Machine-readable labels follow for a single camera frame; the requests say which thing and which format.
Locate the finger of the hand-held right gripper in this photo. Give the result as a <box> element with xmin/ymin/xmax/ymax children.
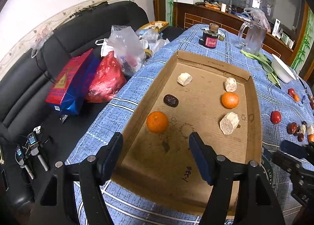
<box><xmin>280</xmin><ymin>140</ymin><xmax>314</xmax><ymax>165</ymax></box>
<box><xmin>272</xmin><ymin>151</ymin><xmax>305</xmax><ymax>174</ymax></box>

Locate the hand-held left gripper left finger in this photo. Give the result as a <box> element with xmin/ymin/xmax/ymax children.
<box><xmin>28</xmin><ymin>132</ymin><xmax>124</xmax><ymax>225</ymax></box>

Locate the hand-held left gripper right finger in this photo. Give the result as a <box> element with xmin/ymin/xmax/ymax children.
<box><xmin>188</xmin><ymin>131</ymin><xmax>286</xmax><ymax>225</ymax></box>

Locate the cardboard tray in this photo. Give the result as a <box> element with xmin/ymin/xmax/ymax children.
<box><xmin>110</xmin><ymin>50</ymin><xmax>263</xmax><ymax>217</ymax></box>

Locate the large orange mandarin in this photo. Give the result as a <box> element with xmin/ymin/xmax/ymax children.
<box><xmin>146</xmin><ymin>111</ymin><xmax>169</xmax><ymax>133</ymax></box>

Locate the red plastic bag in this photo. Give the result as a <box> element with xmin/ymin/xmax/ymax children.
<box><xmin>85</xmin><ymin>51</ymin><xmax>127</xmax><ymax>103</ymax></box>

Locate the white bowl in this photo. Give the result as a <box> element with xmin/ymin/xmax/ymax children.
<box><xmin>271</xmin><ymin>54</ymin><xmax>297</xmax><ymax>83</ymax></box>

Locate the red blue gift bag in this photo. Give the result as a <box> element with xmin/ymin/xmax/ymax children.
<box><xmin>45</xmin><ymin>49</ymin><xmax>101</xmax><ymax>116</ymax></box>

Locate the green leafy vegetable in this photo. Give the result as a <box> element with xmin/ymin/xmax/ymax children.
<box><xmin>240</xmin><ymin>49</ymin><xmax>282</xmax><ymax>89</ymax></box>

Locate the large clear plastic bag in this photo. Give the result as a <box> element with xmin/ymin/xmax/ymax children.
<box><xmin>104</xmin><ymin>25</ymin><xmax>146</xmax><ymax>77</ymax></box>

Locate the white plastic bag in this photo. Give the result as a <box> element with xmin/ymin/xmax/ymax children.
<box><xmin>95</xmin><ymin>38</ymin><xmax>116</xmax><ymax>57</ymax></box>

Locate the clear glass mug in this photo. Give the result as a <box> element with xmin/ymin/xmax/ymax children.
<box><xmin>238</xmin><ymin>18</ymin><xmax>268</xmax><ymax>55</ymax></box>

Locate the dark jar red label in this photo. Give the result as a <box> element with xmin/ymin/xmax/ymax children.
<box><xmin>199</xmin><ymin>23</ymin><xmax>219</xmax><ymax>49</ymax></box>

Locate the tall white carton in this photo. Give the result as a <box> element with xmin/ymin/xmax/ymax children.
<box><xmin>272</xmin><ymin>19</ymin><xmax>281</xmax><ymax>37</ymax></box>

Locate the black leather sofa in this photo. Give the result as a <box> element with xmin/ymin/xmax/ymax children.
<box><xmin>0</xmin><ymin>1</ymin><xmax>172</xmax><ymax>216</ymax></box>

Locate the crumpled clear plastic bag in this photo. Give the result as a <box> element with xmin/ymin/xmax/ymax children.
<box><xmin>136</xmin><ymin>28</ymin><xmax>171</xmax><ymax>54</ymax></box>

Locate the small clear plastic bag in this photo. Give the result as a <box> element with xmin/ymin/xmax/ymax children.
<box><xmin>31</xmin><ymin>28</ymin><xmax>53</xmax><ymax>58</ymax></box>

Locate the yellow box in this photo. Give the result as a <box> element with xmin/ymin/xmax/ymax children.
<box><xmin>136</xmin><ymin>20</ymin><xmax>170</xmax><ymax>32</ymax></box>

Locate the wooden counter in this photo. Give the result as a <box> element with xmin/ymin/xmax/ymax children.
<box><xmin>175</xmin><ymin>2</ymin><xmax>295</xmax><ymax>49</ymax></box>

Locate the small camera on silver handle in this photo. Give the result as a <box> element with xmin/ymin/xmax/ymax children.
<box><xmin>26</xmin><ymin>132</ymin><xmax>49</xmax><ymax>171</ymax></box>
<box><xmin>15</xmin><ymin>145</ymin><xmax>35</xmax><ymax>180</ymax></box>

